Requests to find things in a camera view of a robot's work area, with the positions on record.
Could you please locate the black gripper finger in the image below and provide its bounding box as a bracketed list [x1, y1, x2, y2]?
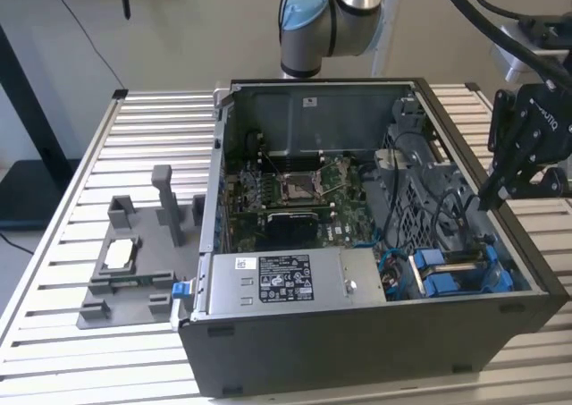
[497, 165, 572, 208]
[475, 89, 514, 213]

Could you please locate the blue disk carrier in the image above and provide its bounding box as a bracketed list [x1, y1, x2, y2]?
[408, 242, 516, 300]

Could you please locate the grey metal disk cage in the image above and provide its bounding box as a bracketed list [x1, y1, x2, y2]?
[360, 135, 493, 255]

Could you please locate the black RAM slot row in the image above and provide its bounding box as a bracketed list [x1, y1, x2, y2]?
[260, 200, 332, 212]
[262, 150, 324, 164]

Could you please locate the metal socket cover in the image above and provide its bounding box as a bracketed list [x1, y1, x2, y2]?
[318, 157, 355, 192]

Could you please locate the green motherboard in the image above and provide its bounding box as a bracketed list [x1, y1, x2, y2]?
[222, 153, 382, 255]

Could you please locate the CPU socket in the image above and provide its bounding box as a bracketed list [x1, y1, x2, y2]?
[275, 171, 317, 204]

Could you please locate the thin metal locking lever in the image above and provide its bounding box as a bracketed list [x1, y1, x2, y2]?
[262, 150, 284, 180]

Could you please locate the black graphics card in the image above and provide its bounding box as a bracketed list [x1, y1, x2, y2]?
[265, 209, 322, 246]

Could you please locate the silver power supply unit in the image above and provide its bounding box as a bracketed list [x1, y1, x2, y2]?
[206, 248, 388, 317]

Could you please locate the black open PC case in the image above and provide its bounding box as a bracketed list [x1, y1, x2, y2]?
[177, 76, 563, 400]

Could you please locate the grey parts rack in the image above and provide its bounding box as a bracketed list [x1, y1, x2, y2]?
[75, 164, 207, 333]

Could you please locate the silver CPU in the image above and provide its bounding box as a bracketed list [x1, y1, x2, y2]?
[102, 238, 140, 271]

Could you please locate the black monitor stand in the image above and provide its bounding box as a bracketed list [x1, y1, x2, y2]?
[0, 21, 85, 232]

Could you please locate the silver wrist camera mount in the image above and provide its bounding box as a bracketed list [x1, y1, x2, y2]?
[490, 14, 572, 83]

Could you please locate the black disk wire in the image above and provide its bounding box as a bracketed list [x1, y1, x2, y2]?
[383, 153, 489, 255]

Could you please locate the blue disk wire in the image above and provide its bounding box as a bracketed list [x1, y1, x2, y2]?
[351, 238, 417, 300]

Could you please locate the coloured power wire bundle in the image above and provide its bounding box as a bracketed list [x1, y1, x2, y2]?
[378, 260, 411, 298]

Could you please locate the thin black wall cable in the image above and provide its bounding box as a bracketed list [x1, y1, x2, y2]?
[43, 0, 127, 94]

